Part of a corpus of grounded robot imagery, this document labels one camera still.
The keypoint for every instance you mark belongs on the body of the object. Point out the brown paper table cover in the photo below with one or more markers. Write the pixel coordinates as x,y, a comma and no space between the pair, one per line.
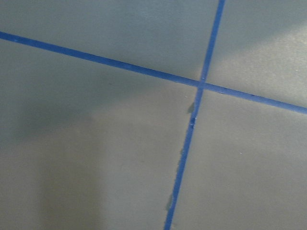
153,114

